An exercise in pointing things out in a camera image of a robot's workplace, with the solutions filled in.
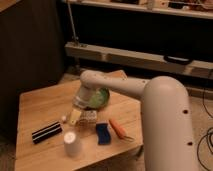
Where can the metal pole stand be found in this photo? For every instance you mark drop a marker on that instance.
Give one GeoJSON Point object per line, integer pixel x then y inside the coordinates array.
{"type": "Point", "coordinates": [74, 37]}

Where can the wooden shelf rail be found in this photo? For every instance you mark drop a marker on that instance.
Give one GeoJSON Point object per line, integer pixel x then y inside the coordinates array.
{"type": "Point", "coordinates": [137, 59]}

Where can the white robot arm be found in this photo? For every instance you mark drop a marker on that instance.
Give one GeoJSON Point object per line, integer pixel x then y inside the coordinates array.
{"type": "Point", "coordinates": [168, 137]}

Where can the white upside-down cup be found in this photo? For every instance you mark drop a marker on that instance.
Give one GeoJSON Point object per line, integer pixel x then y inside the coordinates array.
{"type": "Point", "coordinates": [72, 144]}

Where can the wooden table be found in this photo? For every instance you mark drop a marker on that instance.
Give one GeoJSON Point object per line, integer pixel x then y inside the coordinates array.
{"type": "Point", "coordinates": [42, 107]}

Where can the blue sponge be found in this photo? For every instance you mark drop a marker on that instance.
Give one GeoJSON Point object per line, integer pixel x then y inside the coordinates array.
{"type": "Point", "coordinates": [103, 134]}

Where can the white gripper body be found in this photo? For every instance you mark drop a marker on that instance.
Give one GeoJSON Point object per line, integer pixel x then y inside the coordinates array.
{"type": "Point", "coordinates": [83, 97]}

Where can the green bowl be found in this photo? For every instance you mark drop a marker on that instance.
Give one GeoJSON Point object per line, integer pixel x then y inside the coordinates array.
{"type": "Point", "coordinates": [99, 99]}

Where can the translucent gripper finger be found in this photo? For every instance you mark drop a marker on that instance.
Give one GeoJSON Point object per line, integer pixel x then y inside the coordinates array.
{"type": "Point", "coordinates": [88, 117]}

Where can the black white striped cloth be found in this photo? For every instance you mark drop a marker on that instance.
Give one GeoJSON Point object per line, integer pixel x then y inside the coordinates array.
{"type": "Point", "coordinates": [46, 132]}

